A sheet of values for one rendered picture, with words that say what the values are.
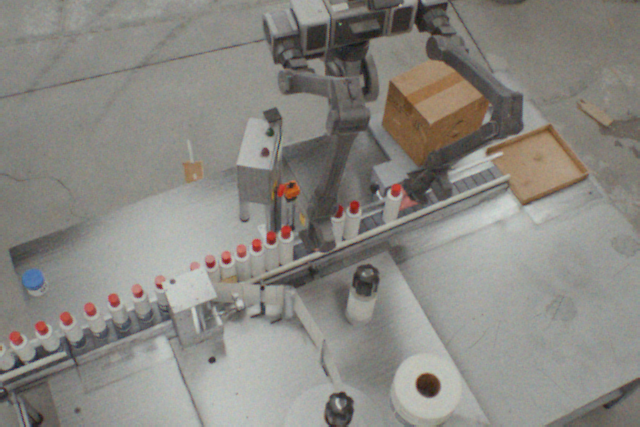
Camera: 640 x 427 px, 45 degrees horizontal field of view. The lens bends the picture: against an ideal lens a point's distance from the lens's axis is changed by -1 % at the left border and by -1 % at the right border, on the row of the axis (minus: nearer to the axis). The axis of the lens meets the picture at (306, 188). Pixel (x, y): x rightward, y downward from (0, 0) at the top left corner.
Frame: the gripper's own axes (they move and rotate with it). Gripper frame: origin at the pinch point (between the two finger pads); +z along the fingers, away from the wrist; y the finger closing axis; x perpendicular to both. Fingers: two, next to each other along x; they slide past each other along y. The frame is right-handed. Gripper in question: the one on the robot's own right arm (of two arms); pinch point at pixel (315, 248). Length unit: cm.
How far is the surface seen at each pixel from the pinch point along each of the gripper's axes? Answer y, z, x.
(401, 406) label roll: 1, 1, -58
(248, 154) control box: -17, -46, 12
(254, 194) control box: -17.1, -32.4, 7.7
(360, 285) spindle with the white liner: 3.0, -14.2, -23.8
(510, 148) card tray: 93, 19, 18
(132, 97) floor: -24, 100, 172
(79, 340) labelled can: -80, 6, 4
